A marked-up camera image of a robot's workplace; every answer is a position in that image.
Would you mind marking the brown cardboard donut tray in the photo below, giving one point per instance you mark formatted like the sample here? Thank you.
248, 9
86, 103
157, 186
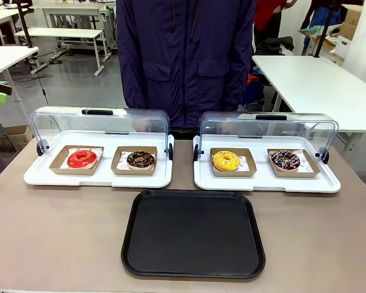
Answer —
250, 171
311, 171
119, 171
58, 168

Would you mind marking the red glazed donut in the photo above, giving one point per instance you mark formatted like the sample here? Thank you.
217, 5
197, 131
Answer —
74, 161

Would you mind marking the chocolate donut with nut sprinkles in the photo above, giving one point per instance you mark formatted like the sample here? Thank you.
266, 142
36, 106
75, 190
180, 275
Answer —
132, 163

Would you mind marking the yellow glazed donut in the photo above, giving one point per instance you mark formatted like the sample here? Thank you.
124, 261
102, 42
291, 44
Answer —
219, 164

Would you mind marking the black serving tray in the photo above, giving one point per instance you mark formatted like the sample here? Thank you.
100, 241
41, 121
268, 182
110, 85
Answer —
192, 232

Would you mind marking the chocolate donut with colourful sprinkles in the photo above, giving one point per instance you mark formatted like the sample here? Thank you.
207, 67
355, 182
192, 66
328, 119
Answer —
277, 163

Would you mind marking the person's right hand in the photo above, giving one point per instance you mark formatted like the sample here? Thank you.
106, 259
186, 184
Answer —
141, 124

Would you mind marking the person's left hand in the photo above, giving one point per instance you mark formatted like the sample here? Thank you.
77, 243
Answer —
231, 122

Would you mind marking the brown cardboard box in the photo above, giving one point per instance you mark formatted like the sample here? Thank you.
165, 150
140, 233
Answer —
18, 138

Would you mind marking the clear display case lid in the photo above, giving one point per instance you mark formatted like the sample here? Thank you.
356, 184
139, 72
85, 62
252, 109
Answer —
292, 125
64, 117

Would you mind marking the white low bench table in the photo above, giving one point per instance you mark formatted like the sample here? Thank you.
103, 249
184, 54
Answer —
58, 33

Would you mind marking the white display case base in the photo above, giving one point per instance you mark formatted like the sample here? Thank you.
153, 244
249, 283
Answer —
106, 143
260, 171

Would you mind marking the person in navy jacket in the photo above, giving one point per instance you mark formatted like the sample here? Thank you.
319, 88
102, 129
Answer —
186, 61

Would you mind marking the black bag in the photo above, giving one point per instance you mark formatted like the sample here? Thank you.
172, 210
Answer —
276, 45

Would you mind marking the person in red top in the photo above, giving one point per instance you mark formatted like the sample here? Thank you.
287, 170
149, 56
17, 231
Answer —
270, 15

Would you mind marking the large white table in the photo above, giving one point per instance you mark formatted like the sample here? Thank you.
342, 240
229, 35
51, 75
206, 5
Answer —
317, 85

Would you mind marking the person in blue clothes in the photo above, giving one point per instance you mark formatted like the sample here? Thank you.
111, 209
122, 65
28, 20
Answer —
314, 18

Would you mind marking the white storage box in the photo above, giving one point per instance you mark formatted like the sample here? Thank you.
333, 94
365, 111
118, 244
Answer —
344, 49

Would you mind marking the open cardboard box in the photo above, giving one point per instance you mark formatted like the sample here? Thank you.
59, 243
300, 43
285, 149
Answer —
352, 21

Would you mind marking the black camera pole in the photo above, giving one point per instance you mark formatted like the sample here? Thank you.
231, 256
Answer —
25, 24
321, 30

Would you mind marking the white desk with frame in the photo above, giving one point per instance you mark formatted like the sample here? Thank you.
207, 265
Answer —
73, 7

